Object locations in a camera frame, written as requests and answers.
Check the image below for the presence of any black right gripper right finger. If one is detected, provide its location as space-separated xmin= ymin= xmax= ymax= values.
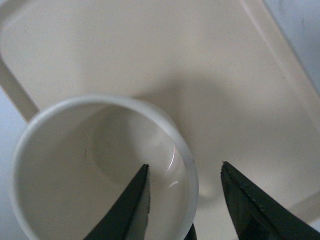
xmin=220 ymin=161 xmax=320 ymax=240

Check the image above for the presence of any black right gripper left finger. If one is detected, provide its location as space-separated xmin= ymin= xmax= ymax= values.
xmin=85 ymin=164 xmax=151 ymax=240

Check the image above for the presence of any cream ceramic mug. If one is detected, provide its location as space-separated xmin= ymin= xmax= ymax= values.
xmin=10 ymin=94 xmax=199 ymax=240

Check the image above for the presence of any beige rectangular plastic tray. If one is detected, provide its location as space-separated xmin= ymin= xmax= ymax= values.
xmin=0 ymin=0 xmax=320 ymax=240

